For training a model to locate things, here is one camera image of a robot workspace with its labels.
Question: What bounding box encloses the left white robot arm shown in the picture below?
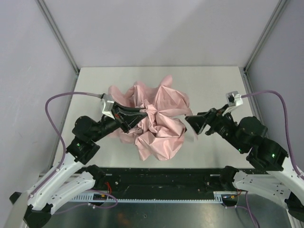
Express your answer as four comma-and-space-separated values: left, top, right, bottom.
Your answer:
5, 103, 148, 228

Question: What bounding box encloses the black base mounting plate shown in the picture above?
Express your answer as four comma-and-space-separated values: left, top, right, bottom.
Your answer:
78, 166, 249, 200

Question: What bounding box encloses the grey slotted cable duct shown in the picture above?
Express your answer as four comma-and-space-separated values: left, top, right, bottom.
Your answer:
71, 191, 238, 204

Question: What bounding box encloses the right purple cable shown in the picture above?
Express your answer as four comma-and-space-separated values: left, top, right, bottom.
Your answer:
235, 89, 304, 225

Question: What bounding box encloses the purple cable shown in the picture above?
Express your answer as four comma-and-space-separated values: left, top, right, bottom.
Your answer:
30, 91, 118, 209
235, 89, 304, 225

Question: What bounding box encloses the aluminium frame rail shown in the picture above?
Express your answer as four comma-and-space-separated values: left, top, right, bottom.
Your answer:
242, 68, 271, 148

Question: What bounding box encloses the aluminium frame post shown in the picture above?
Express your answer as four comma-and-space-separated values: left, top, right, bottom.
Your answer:
35, 0, 80, 75
243, 0, 290, 73

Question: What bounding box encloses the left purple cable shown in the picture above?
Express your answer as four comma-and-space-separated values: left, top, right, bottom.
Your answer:
30, 91, 118, 209

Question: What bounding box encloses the left aluminium frame post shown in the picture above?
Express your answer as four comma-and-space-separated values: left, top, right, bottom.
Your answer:
35, 0, 80, 75

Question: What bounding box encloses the pink folding umbrella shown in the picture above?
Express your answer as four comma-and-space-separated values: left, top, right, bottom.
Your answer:
108, 76, 192, 161

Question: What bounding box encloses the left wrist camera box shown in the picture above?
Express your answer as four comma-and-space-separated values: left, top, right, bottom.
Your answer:
101, 94, 116, 119

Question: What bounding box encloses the right aluminium frame post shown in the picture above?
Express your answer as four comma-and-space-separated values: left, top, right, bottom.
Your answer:
243, 0, 290, 73

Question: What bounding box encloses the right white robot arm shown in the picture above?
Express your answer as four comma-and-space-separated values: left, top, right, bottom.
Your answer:
185, 105, 304, 221

